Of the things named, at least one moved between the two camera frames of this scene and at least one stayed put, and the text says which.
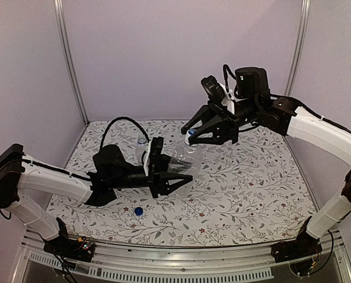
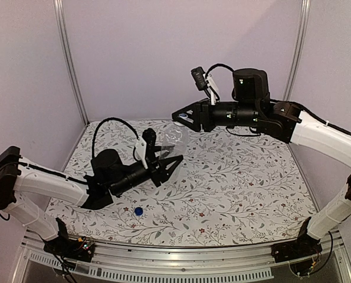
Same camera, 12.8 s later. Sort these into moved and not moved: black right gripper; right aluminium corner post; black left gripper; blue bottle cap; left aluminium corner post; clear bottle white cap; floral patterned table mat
Moved: clear bottle white cap; black right gripper; black left gripper
Not moved: left aluminium corner post; blue bottle cap; floral patterned table mat; right aluminium corner post
